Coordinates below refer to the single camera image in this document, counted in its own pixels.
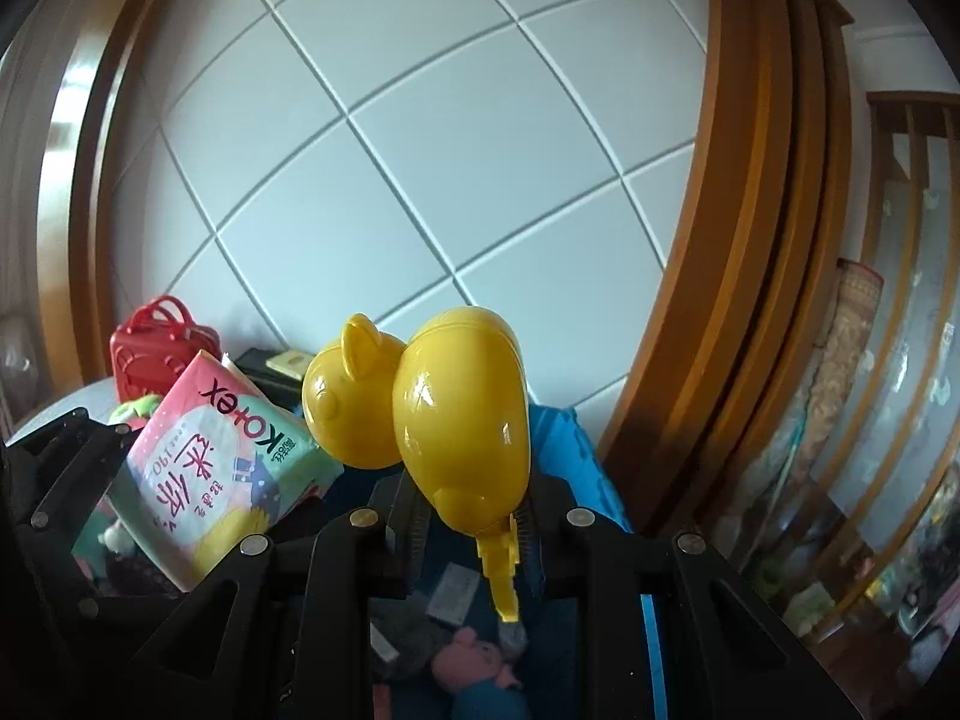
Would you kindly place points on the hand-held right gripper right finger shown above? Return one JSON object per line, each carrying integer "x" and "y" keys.
{"x": 559, "y": 544}

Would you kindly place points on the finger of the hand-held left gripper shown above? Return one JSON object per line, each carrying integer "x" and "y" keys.
{"x": 67, "y": 465}
{"x": 60, "y": 615}

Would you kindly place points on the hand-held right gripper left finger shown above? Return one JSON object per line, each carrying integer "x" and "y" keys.
{"x": 390, "y": 540}

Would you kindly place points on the white blue medicine box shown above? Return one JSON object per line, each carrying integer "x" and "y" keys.
{"x": 452, "y": 594}

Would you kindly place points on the grey fluffy plush toy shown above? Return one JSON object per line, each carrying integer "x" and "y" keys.
{"x": 409, "y": 630}

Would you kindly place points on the blue plastic crate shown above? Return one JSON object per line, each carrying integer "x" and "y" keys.
{"x": 577, "y": 450}

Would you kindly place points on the yellow bear-shaped plastic toy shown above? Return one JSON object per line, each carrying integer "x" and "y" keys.
{"x": 457, "y": 420}

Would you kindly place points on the pastel sanitary pad packet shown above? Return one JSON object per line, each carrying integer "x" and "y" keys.
{"x": 210, "y": 465}

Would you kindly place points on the pink pig plush toy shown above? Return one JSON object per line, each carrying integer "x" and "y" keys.
{"x": 469, "y": 660}

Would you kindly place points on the white yellow plush toy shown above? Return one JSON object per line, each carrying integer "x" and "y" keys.
{"x": 109, "y": 536}

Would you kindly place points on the green dinosaur plush toy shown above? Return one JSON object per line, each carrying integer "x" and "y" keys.
{"x": 135, "y": 411}

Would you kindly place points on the maroon knit cloth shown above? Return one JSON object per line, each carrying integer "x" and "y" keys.
{"x": 142, "y": 577}

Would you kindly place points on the red toy suitcase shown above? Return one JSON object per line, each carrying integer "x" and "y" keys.
{"x": 157, "y": 352}

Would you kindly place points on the black box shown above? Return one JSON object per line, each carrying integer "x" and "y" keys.
{"x": 262, "y": 382}

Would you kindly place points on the beige curtain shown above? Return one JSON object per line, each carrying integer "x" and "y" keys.
{"x": 30, "y": 240}

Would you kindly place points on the rolled patterned rug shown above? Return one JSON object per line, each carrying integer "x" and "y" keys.
{"x": 840, "y": 375}

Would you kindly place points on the white quilted headboard panel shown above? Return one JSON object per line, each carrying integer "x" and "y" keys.
{"x": 412, "y": 127}

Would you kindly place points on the wooden glass cabinet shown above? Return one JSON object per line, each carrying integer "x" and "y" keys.
{"x": 915, "y": 315}

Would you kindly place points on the wooden arch frame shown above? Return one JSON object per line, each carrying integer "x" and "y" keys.
{"x": 750, "y": 165}

